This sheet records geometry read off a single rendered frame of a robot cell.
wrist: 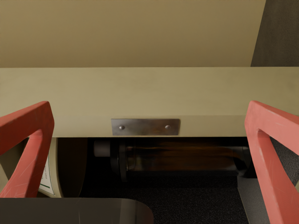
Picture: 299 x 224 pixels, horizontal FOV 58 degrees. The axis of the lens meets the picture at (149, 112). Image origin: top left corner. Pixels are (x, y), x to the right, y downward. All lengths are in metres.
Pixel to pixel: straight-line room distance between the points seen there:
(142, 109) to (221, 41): 0.47
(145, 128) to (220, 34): 0.47
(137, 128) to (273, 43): 0.41
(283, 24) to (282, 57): 0.06
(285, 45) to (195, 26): 0.22
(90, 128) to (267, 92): 0.20
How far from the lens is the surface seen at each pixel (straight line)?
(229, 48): 0.73
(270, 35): 0.64
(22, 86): 0.36
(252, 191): 0.52
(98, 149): 0.44
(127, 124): 0.28
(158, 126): 0.28
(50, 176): 0.39
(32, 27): 0.74
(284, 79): 0.38
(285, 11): 0.59
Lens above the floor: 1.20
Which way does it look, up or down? level
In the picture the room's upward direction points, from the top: 90 degrees counter-clockwise
